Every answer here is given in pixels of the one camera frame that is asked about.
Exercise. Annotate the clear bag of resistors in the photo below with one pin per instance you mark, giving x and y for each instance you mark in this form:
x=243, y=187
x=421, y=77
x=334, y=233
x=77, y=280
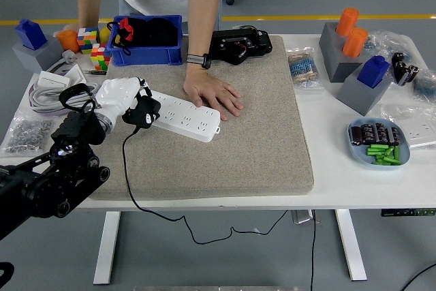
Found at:
x=303, y=69

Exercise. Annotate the clear bag of screws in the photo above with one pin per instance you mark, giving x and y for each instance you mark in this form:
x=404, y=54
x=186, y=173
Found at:
x=24, y=136

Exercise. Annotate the crumpled clear plastic bag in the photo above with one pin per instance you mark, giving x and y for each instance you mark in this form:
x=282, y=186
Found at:
x=385, y=40

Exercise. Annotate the bag of blue resistors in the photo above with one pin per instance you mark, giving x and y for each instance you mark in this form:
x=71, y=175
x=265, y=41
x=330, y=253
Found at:
x=425, y=84

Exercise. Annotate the person's left hand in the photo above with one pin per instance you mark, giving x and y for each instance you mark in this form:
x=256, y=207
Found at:
x=211, y=91

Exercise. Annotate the grey-brown mat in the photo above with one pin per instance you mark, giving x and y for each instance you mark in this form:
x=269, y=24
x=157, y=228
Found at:
x=221, y=151

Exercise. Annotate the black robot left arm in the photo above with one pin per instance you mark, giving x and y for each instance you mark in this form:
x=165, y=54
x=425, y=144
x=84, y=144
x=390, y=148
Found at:
x=51, y=178

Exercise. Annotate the black table control panel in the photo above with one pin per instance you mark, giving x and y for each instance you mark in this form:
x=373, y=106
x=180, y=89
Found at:
x=405, y=212

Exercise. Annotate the orange cup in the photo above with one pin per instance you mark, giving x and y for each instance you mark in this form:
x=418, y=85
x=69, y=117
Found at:
x=68, y=41

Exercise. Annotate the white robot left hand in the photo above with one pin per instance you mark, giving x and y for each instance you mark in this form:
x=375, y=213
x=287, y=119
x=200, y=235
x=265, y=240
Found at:
x=116, y=95

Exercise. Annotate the white table leg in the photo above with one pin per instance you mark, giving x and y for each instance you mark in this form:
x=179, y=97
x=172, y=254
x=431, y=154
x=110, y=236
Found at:
x=107, y=246
x=351, y=246

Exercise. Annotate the person's left forearm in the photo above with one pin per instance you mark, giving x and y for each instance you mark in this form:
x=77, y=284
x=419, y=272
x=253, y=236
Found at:
x=202, y=15

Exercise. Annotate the black and white wristwatch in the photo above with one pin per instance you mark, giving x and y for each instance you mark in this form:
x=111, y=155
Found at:
x=197, y=59

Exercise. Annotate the grey power plug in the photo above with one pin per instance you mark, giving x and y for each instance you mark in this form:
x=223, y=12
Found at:
x=69, y=56

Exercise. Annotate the yellow ball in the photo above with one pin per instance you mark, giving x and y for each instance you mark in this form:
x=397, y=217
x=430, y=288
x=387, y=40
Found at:
x=105, y=34

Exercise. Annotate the large grey block holder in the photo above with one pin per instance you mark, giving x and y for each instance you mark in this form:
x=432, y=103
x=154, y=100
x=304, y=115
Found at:
x=335, y=56

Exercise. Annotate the green battery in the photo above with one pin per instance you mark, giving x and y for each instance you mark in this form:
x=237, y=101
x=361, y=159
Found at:
x=374, y=151
x=389, y=152
x=386, y=163
x=384, y=158
x=378, y=147
x=396, y=154

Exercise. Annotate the white power strip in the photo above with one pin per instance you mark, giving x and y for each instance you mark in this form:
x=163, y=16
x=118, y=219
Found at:
x=190, y=120

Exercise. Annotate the black cloth pouch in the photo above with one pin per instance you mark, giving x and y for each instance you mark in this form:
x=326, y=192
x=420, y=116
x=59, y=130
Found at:
x=156, y=32

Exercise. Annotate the white paper box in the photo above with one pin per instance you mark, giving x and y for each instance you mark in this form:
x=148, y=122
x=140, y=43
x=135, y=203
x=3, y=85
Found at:
x=75, y=74

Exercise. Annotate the black machine housing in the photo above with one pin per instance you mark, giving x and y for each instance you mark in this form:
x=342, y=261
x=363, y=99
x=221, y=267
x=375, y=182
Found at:
x=252, y=44

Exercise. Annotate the blue plastic bin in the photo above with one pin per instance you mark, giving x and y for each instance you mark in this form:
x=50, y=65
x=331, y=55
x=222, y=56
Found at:
x=153, y=55

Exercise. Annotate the white wall socket panel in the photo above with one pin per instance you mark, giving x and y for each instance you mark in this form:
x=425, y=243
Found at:
x=51, y=79
x=420, y=132

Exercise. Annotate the black capacitor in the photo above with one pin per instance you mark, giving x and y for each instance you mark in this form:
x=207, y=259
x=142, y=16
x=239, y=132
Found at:
x=369, y=133
x=413, y=72
x=398, y=59
x=356, y=135
x=381, y=132
x=403, y=73
x=394, y=135

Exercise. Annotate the person's right hand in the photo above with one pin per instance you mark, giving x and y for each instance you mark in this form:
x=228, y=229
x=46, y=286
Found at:
x=71, y=27

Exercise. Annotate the blue bottle-shaped block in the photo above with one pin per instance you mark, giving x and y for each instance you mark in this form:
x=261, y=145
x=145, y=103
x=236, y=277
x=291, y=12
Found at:
x=30, y=33
x=373, y=71

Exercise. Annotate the flat clear plastic bag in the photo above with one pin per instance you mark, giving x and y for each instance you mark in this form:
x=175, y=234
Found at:
x=391, y=114

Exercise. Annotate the grey metal box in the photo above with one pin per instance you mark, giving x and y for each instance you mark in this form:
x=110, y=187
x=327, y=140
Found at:
x=301, y=216

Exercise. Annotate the small dark screwdriver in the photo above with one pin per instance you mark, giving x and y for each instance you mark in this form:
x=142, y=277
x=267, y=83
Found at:
x=95, y=73

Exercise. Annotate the orange cylinder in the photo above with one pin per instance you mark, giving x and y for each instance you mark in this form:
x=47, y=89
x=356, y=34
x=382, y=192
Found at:
x=354, y=42
x=347, y=22

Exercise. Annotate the light blue plate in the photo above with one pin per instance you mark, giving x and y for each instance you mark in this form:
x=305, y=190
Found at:
x=357, y=156

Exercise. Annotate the black plug adapter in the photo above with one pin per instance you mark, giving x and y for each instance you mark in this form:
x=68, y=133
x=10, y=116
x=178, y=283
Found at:
x=153, y=105

